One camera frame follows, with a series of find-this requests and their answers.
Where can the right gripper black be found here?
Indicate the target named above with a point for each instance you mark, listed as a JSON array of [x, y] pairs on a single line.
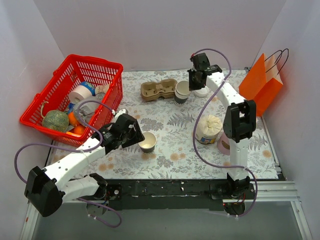
[[195, 75]]

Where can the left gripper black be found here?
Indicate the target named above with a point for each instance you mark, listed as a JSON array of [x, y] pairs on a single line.
[[131, 132]]

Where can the stack of paper cups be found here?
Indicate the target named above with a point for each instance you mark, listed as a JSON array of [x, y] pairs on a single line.
[[181, 92]]

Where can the red plastic basket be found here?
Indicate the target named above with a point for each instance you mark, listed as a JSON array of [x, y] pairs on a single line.
[[74, 80]]

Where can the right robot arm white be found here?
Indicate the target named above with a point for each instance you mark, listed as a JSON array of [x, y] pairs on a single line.
[[238, 125]]

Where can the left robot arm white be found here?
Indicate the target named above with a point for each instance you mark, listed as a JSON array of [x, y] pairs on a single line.
[[48, 188]]

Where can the silver tin can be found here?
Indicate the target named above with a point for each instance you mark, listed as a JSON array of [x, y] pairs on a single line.
[[100, 96]]

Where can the cardboard cup carrier stack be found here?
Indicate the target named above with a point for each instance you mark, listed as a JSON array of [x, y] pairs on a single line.
[[151, 90]]

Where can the grey crumpled paper bag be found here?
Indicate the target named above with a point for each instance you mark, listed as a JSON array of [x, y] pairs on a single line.
[[87, 110]]

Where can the orange fruit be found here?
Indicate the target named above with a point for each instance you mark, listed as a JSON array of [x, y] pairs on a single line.
[[79, 130], [73, 120]]

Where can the beige printed pouch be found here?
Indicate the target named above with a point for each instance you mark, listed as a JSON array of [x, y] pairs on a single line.
[[102, 89]]

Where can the floral table mat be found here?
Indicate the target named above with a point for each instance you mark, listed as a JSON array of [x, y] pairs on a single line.
[[175, 155]]

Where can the napkin filled paper tub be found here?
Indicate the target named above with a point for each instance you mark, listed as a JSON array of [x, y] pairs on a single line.
[[208, 129]]

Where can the toilet paper roll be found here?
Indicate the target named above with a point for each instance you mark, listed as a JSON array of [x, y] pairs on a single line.
[[80, 93]]

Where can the orange paper bag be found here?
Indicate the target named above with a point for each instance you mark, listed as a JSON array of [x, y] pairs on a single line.
[[263, 81]]

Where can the green netted melon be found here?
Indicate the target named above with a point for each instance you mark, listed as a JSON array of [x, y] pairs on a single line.
[[56, 120]]

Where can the pink cup holder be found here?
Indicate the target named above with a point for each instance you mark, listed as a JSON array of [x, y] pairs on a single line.
[[223, 145]]

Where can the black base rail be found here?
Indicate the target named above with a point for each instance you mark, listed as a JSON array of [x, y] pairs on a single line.
[[174, 194]]

